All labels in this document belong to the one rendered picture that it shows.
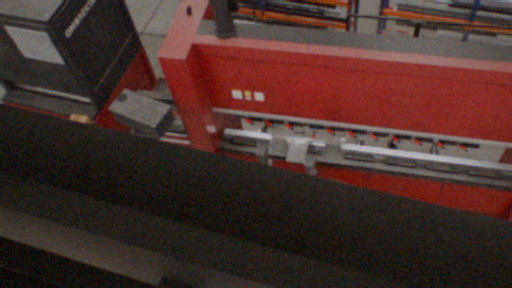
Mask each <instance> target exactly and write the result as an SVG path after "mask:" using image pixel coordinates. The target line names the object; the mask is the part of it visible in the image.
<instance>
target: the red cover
mask: <svg viewBox="0 0 512 288"><path fill-rule="evenodd" d="M192 43H193V46H194V49H195V52H196V54H198V55H216V56H225V57H234V58H242V59H251V60H260V61H278V62H286V63H295V64H305V65H313V66H322V67H330V68H349V69H357V70H366V71H374V72H384V73H392V74H401V75H419V76H428V77H436V78H445V79H454V80H463V81H471V82H489V83H498V84H506V85H512V63H505V62H495V61H486V60H476V59H467V58H458V57H438V56H428V55H419V54H410V53H400V52H390V51H380V50H371V49H352V48H342V47H332V46H323V45H313V44H309V45H308V44H304V43H294V42H275V41H265V40H255V39H246V38H236V37H232V38H230V39H228V40H222V39H219V38H217V37H216V36H207V35H197V34H196V36H195V37H194V40H193V42H192Z"/></svg>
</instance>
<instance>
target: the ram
mask: <svg viewBox="0 0 512 288"><path fill-rule="evenodd" d="M197 58H198V61H199V64H200V67H201V70H202V73H203V79H204V82H205V85H206V88H207V91H208V94H209V97H210V103H211V106H212V108H218V109H225V110H232V111H240V112H254V113H261V114H268V115H276V116H283V117H291V118H305V119H312V120H319V121H327V122H334V123H341V124H349V125H363V126H370V127H377V128H385V129H392V130H399V131H413V132H421V133H428V134H435V135H442V136H449V137H457V138H471V139H478V140H485V141H493V142H500V143H507V144H512V85H506V84H498V83H489V82H471V81H463V80H454V79H445V78H436V77H428V76H419V75H401V74H392V73H384V72H374V71H366V70H357V69H349V68H330V67H322V66H313V65H305V64H295V63H286V62H278V61H260V60H251V59H242V58H234V57H225V56H216V55H198V54H197ZM232 90H239V91H241V97H242V99H239V98H234V97H233V93H232ZM245 91H248V92H250V95H251V96H246V95H245ZM254 93H263V96H264V101H263V100H255V98H254ZM246 97H251V99H246ZM212 110H213V109H212ZM213 112H223V111H216V110H213ZM223 113H231V114H238V115H245V116H252V117H260V118H273V117H267V116H260V115H252V114H245V113H238V112H223ZM273 119H281V120H288V121H295V122H302V123H310V124H317V125H331V124H324V123H317V122H310V121H303V120H295V119H288V118H273ZM331 126H338V127H345V128H353V129H360V130H367V131H381V130H374V129H368V128H360V127H353V126H346V125H331ZM381 132H388V133H395V134H403V135H410V136H417V137H423V138H438V139H445V140H453V141H459V142H466V143H474V144H488V145H495V146H502V147H509V148H512V146H511V145H503V144H489V143H482V142H475V141H467V140H460V139H453V138H439V137H432V136H424V135H417V134H411V133H403V132H396V131H381Z"/></svg>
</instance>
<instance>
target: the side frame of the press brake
mask: <svg viewBox="0 0 512 288"><path fill-rule="evenodd" d="M187 6H191V8H192V15H191V16H187V14H186V7H187ZM202 19H205V20H214V18H213V13H212V10H211V6H210V4H209V1H208V0H182V2H181V4H180V6H179V9H178V12H177V13H176V15H175V17H174V19H173V23H172V24H171V26H170V29H169V31H168V32H167V34H166V38H165V40H164V42H163V43H162V46H161V48H160V51H159V53H158V56H157V58H158V60H159V62H160V67H161V69H162V72H163V74H164V76H165V78H166V83H167V85H168V87H169V90H170V92H171V94H172V99H173V101H174V103H175V106H176V108H177V110H178V114H179V117H180V119H181V121H182V124H183V125H184V131H185V132H186V135H187V137H188V139H189V142H190V144H191V148H195V149H199V150H206V151H210V152H214V153H217V154H221V151H220V150H219V149H218V145H219V143H220V140H221V137H222V132H223V131H225V129H231V130H238V131H243V127H242V124H241V118H236V117H235V114H231V113H223V112H213V110H212V106H211V103H210V97H209V94H208V91H207V88H206V85H205V82H204V79H203V73H202V70H201V67H200V64H199V61H198V58H197V54H196V52H195V49H194V46H193V43H192V42H193V40H194V37H195V36H196V33H197V30H198V27H199V24H200V23H201V20H202Z"/></svg>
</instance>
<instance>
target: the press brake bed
mask: <svg viewBox="0 0 512 288"><path fill-rule="evenodd" d="M220 151H221V154H222V155H225V156H228V157H236V158H240V159H243V160H247V161H251V162H254V163H258V158H257V157H256V156H255V154H250V153H244V152H237V151H231V150H220ZM268 159H270V160H273V167H277V168H281V169H288V170H292V171H296V172H299V173H304V174H305V167H304V163H300V164H296V163H292V162H286V158H282V157H269V156H268ZM315 169H316V170H318V171H317V176H318V177H322V178H325V179H330V178H334V179H337V180H341V181H344V182H349V184H352V185H355V186H359V187H363V188H370V189H374V190H378V191H381V192H386V193H389V194H397V195H400V196H404V197H407V198H411V199H415V200H423V201H426V202H429V203H434V204H437V205H441V206H448V207H452V208H456V209H459V210H463V211H467V212H474V213H478V214H482V215H485V216H489V217H493V218H501V216H502V215H504V214H505V213H506V211H507V209H508V208H509V207H510V206H511V205H512V189H510V188H504V187H491V186H485V185H478V184H472V183H466V182H459V181H447V180H441V179H435V178H428V177H422V176H416V175H403V174H397V173H390V172H384V171H377V170H371V169H358V168H352V167H346V166H339V165H333V164H326V163H315ZM390 183H393V184H399V185H405V190H399V189H392V188H389V187H390Z"/></svg>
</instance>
